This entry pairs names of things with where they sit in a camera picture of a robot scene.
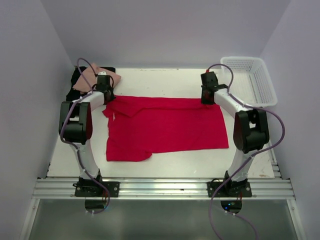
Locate red t shirt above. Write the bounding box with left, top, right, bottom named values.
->
left=102, top=96, right=229, bottom=162

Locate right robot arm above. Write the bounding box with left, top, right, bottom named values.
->
left=200, top=71, right=270, bottom=197

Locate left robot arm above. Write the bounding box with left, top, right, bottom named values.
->
left=58, top=71, right=115, bottom=197

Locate folded pink t shirt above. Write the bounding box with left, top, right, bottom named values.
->
left=72, top=63, right=122, bottom=93

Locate folded black t shirt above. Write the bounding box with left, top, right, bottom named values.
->
left=65, top=63, right=121, bottom=101

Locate white plastic basket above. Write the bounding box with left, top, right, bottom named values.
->
left=220, top=56, right=278, bottom=107

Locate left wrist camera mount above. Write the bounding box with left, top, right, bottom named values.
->
left=96, top=71, right=108, bottom=78

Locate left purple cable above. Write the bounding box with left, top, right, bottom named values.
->
left=60, top=57, right=111, bottom=215

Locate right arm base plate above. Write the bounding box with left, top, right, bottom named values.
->
left=206, top=178, right=253, bottom=198

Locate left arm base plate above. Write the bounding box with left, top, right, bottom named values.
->
left=72, top=177, right=120, bottom=198

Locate aluminium rail frame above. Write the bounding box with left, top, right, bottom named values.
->
left=19, top=158, right=307, bottom=240

